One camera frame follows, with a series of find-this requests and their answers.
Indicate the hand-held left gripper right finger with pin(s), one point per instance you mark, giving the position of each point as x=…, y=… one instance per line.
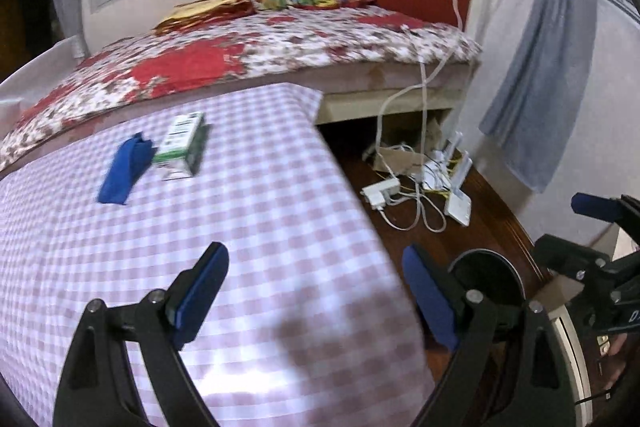
x=430, y=302

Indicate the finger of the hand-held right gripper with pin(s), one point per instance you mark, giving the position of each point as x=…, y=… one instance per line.
x=595, y=206
x=565, y=252

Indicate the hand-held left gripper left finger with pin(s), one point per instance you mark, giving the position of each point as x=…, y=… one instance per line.
x=200, y=292

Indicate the black round trash bin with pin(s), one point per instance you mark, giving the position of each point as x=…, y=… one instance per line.
x=482, y=274

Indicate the blue cloth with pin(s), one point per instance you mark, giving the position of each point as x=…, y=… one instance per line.
x=125, y=169

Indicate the green white carton box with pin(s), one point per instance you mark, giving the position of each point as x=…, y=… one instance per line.
x=177, y=142

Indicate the person's right hand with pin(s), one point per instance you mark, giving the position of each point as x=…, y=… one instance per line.
x=614, y=349

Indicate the cardboard piece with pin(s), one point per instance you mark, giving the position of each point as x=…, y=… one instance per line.
x=555, y=294

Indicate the pink checked tablecloth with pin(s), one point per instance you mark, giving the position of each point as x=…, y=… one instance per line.
x=250, y=232

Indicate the flat white router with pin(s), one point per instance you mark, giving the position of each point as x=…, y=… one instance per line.
x=459, y=207

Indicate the white power strip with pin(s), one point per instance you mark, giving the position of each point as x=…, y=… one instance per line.
x=382, y=193

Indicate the white router with antennas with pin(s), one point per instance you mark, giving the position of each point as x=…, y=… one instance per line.
x=442, y=164

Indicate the cardboard box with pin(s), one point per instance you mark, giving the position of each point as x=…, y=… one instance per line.
x=400, y=159

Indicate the floral red white bedspread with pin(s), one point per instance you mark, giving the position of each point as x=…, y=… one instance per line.
x=300, y=42

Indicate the yellow red folded cloth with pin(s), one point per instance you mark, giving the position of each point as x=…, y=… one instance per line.
x=210, y=12

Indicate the beige bed frame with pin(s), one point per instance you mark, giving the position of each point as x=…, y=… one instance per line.
x=400, y=99

